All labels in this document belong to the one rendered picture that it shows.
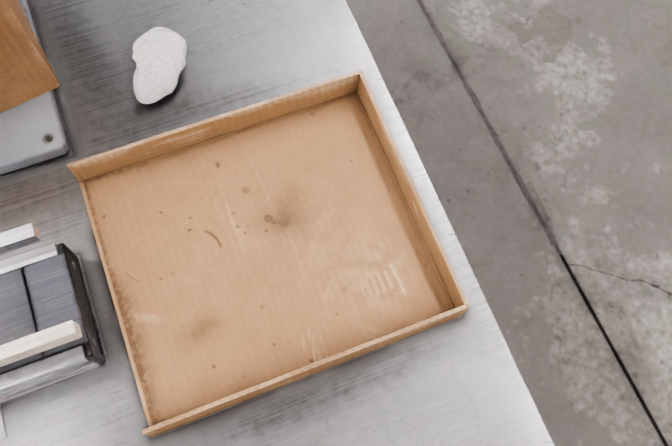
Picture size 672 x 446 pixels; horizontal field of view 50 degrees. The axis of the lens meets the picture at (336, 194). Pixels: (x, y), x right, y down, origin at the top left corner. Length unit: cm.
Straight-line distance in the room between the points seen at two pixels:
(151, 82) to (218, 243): 18
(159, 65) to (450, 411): 44
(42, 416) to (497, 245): 113
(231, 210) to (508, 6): 132
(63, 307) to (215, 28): 34
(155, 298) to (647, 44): 153
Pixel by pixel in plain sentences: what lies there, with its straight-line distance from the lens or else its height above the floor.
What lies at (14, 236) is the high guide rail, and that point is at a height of 96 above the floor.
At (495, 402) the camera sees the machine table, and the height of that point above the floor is 83.
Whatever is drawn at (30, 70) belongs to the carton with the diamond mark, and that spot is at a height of 90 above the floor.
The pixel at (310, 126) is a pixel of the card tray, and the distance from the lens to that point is 75.
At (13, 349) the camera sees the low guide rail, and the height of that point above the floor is 92.
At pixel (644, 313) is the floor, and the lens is 169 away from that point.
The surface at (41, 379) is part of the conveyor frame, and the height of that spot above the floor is 86.
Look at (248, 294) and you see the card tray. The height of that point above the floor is 83.
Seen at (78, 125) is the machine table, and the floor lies 83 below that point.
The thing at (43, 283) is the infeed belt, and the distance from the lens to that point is 68.
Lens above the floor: 150
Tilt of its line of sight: 69 degrees down
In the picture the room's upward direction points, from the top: 6 degrees clockwise
